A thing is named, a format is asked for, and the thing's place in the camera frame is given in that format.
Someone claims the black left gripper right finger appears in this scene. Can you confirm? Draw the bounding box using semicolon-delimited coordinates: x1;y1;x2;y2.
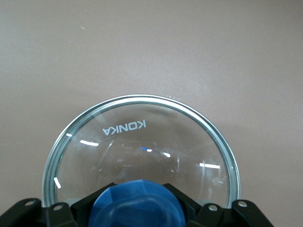
162;182;275;227

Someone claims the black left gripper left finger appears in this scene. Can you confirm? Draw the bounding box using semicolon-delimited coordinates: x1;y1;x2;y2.
0;181;117;227

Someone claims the brown table cover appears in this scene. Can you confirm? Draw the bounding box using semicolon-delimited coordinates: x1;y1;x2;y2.
0;0;303;227

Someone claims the glass lid blue knob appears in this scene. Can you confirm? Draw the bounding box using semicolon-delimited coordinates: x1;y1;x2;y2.
41;94;241;227

